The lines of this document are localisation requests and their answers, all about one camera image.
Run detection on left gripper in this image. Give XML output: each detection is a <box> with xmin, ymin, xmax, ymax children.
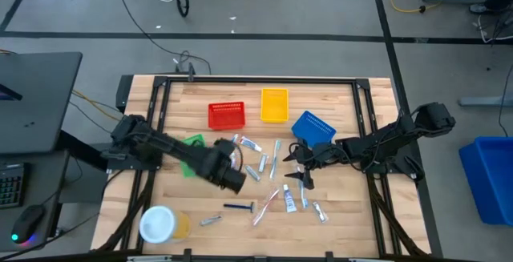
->
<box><xmin>206</xmin><ymin>149</ymin><xmax>248</xmax><ymax>195</ymax></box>

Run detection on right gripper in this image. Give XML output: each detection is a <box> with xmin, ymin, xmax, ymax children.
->
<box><xmin>282</xmin><ymin>141</ymin><xmax>345</xmax><ymax>191</ymax></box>

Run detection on teal toothbrush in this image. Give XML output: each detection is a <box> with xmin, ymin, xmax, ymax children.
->
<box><xmin>269</xmin><ymin>139</ymin><xmax>282</xmax><ymax>181</ymax></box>

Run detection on dark blue disposable razor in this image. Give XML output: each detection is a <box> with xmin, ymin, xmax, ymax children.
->
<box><xmin>223</xmin><ymin>201</ymin><xmax>257</xmax><ymax>214</ymax></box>

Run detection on white purple toothpaste tube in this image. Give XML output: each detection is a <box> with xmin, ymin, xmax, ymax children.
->
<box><xmin>282</xmin><ymin>183</ymin><xmax>298</xmax><ymax>214</ymax></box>

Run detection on wrapped light blue toothbrush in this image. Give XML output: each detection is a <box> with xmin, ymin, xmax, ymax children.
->
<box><xmin>297</xmin><ymin>165</ymin><xmax>310</xmax><ymax>210</ymax></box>

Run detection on blue plastic basket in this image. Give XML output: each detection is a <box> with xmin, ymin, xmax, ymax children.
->
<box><xmin>290</xmin><ymin>110</ymin><xmax>337</xmax><ymax>147</ymax></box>

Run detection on green plastic basket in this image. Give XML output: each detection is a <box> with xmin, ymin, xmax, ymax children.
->
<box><xmin>179</xmin><ymin>133</ymin><xmax>209</xmax><ymax>179</ymax></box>

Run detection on red plastic basket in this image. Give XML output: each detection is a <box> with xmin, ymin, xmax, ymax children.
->
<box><xmin>207</xmin><ymin>101</ymin><xmax>246</xmax><ymax>131</ymax></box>

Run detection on yellow plastic basket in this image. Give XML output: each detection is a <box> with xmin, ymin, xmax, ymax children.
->
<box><xmin>260</xmin><ymin>87</ymin><xmax>290</xmax><ymax>123</ymax></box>

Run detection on yellow jar with white lid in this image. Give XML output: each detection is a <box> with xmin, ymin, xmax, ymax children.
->
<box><xmin>139</xmin><ymin>204</ymin><xmax>192</xmax><ymax>245</ymax></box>

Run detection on large blue plastic bin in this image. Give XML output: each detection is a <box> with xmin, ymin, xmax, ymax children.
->
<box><xmin>458</xmin><ymin>135</ymin><xmax>513</xmax><ymax>227</ymax></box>

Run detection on grey floor foot bar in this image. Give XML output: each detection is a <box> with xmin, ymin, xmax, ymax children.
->
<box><xmin>458</xmin><ymin>96</ymin><xmax>513</xmax><ymax>108</ymax></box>

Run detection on grey side desk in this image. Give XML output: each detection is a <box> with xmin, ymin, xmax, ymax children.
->
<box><xmin>0</xmin><ymin>51</ymin><xmax>83</xmax><ymax>155</ymax></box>

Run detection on black computer mouse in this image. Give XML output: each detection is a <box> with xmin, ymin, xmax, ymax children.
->
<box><xmin>10</xmin><ymin>204</ymin><xmax>46</xmax><ymax>245</ymax></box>

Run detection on black computer keyboard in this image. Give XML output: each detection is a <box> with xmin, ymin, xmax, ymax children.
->
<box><xmin>0</xmin><ymin>163</ymin><xmax>27</xmax><ymax>210</ymax></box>

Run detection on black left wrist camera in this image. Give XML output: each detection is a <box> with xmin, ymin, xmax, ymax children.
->
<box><xmin>213</xmin><ymin>138</ymin><xmax>237</xmax><ymax>155</ymax></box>

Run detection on black aluminium table frame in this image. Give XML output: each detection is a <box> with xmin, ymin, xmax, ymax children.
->
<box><xmin>95</xmin><ymin>75</ymin><xmax>433</xmax><ymax>260</ymax></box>

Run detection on yellow cable beside desk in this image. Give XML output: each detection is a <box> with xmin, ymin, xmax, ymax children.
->
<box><xmin>71</xmin><ymin>89</ymin><xmax>122</xmax><ymax>121</ymax></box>

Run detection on long black floor cable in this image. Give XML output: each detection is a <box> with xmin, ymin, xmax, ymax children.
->
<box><xmin>112</xmin><ymin>0</ymin><xmax>212</xmax><ymax>75</ymax></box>

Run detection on thin black hanging cable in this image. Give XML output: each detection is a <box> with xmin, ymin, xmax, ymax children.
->
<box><xmin>497</xmin><ymin>64</ymin><xmax>513</xmax><ymax>137</ymax></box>

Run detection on tangled black floor cables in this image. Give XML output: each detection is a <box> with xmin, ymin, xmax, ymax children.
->
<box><xmin>476</xmin><ymin>12</ymin><xmax>513</xmax><ymax>45</ymax></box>

